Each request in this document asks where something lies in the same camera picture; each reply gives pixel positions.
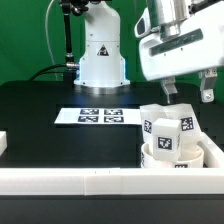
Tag white round stool seat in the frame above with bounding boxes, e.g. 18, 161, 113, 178
140, 143, 204, 168

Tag white sheet with markers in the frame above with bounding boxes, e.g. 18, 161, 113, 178
55, 108, 141, 125

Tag black camera stand pole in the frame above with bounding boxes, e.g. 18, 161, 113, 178
59, 0, 89, 69

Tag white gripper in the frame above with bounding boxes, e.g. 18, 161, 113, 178
139, 9, 224, 104

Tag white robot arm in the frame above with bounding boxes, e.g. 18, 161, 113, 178
134, 0, 224, 103

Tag white U-shaped fence wall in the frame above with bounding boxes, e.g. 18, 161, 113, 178
0, 136, 224, 196

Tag black cables at base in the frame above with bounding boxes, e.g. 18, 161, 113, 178
29, 63, 78, 82

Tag white cable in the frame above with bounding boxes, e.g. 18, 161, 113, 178
44, 0, 59, 81

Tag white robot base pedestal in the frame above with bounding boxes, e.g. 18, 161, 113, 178
74, 1, 130, 88

